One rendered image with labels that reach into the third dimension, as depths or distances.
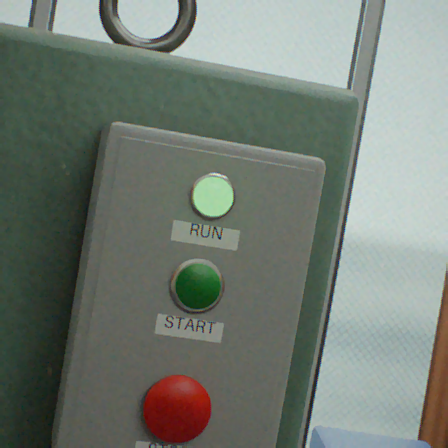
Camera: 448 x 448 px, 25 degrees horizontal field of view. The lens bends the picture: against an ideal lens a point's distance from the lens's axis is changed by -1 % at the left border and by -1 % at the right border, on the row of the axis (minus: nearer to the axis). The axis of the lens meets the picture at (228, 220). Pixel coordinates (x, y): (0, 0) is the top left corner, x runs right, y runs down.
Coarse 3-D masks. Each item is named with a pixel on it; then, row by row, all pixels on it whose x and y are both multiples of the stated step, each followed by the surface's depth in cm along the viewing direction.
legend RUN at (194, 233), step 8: (176, 224) 44; (184, 224) 44; (192, 224) 44; (200, 224) 44; (176, 232) 44; (184, 232) 44; (192, 232) 44; (200, 232) 44; (208, 232) 44; (216, 232) 44; (224, 232) 44; (232, 232) 44; (176, 240) 44; (184, 240) 44; (192, 240) 44; (200, 240) 44; (208, 240) 44; (216, 240) 44; (224, 240) 44; (232, 240) 44; (224, 248) 44; (232, 248) 44
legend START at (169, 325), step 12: (156, 324) 44; (168, 324) 44; (180, 324) 44; (192, 324) 44; (204, 324) 44; (216, 324) 44; (180, 336) 44; (192, 336) 44; (204, 336) 44; (216, 336) 44
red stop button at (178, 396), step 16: (160, 384) 43; (176, 384) 43; (192, 384) 44; (160, 400) 43; (176, 400) 43; (192, 400) 43; (208, 400) 44; (144, 416) 43; (160, 416) 43; (176, 416) 43; (192, 416) 44; (208, 416) 44; (160, 432) 43; (176, 432) 43; (192, 432) 44
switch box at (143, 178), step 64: (128, 128) 43; (128, 192) 43; (256, 192) 44; (320, 192) 45; (128, 256) 44; (192, 256) 44; (256, 256) 44; (128, 320) 44; (256, 320) 45; (64, 384) 44; (128, 384) 44; (256, 384) 45
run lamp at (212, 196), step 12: (204, 180) 43; (216, 180) 43; (228, 180) 44; (192, 192) 44; (204, 192) 43; (216, 192) 43; (228, 192) 43; (192, 204) 44; (204, 204) 43; (216, 204) 43; (228, 204) 44; (204, 216) 44; (216, 216) 44
